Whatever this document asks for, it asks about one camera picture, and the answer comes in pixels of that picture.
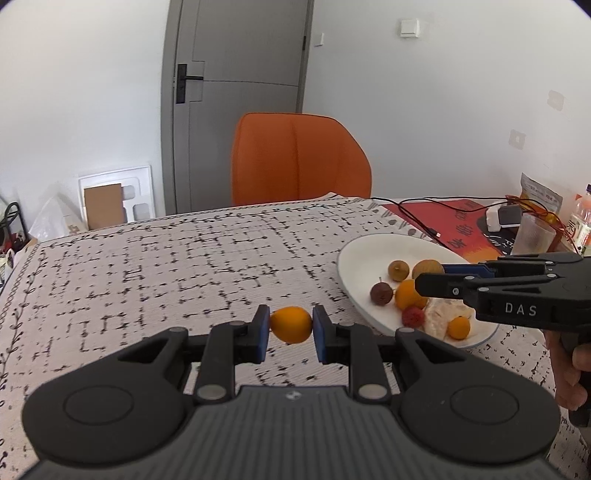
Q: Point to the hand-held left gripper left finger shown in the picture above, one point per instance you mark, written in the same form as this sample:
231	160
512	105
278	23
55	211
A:
263	334

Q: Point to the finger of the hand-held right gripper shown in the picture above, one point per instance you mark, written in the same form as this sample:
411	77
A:
443	286
466	269

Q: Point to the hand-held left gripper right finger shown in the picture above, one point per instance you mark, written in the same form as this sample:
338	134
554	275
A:
321	334

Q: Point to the peeled pomelo segment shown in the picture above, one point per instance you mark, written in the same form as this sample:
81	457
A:
438	314

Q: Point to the small orange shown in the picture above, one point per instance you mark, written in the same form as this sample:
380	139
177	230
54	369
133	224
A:
291	325
459	326

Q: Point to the large orange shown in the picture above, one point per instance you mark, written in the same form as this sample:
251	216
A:
407	295

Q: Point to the small red fruit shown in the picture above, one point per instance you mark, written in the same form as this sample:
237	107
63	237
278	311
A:
412	316

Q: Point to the dark brown round fruit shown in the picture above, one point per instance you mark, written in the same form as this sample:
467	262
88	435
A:
381	293

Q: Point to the white plate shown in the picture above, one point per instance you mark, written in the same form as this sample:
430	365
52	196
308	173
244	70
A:
364	258

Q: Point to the person's right hand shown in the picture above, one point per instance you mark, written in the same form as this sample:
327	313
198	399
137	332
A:
561	369

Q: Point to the red printed mat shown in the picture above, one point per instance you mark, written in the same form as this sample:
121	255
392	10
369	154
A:
461	221

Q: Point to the clear plastic cup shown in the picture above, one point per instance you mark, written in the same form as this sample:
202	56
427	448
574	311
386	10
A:
533	235

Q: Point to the clear plastic bottle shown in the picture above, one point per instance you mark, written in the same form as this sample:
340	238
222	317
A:
582	217

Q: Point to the printed snack bag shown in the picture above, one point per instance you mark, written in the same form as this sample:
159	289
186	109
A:
542	194

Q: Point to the orange chair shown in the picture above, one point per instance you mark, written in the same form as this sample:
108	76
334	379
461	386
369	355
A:
300	157

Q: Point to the white foam packaging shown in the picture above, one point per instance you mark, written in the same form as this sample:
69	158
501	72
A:
138	184

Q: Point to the brown cardboard piece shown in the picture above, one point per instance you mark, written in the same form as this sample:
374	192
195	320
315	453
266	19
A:
102	205

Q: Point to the clear plastic bag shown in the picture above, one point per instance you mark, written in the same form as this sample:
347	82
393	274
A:
51	217

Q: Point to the black metal rack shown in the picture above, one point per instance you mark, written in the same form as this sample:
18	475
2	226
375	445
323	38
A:
9	221

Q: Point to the white light switch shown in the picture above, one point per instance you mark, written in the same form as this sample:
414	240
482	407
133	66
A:
409	27

